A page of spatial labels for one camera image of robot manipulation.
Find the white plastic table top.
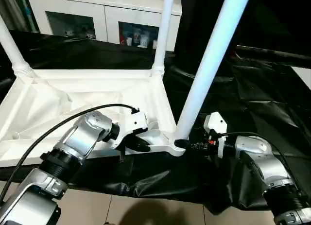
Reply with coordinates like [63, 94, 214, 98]
[0, 68, 190, 169]

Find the white plastic table leg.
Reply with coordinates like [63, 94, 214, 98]
[151, 0, 176, 78]
[0, 15, 37, 83]
[174, 0, 253, 142]

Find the black shiny mat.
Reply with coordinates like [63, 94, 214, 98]
[0, 30, 311, 215]

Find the long dark tube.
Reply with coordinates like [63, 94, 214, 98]
[236, 45, 311, 63]

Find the white flat item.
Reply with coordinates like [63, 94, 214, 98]
[291, 66, 311, 84]

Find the white cabinet with glass doors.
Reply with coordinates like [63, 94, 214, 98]
[25, 0, 183, 52]

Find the grey curtain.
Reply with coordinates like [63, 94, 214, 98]
[0, 0, 38, 33]

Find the left arm thick black cable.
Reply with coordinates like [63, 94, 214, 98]
[0, 103, 141, 207]

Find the arm thick black cable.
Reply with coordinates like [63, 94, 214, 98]
[0, 103, 141, 207]
[217, 131, 300, 187]

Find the right arm thick black cable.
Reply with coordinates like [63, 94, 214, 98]
[217, 131, 300, 187]

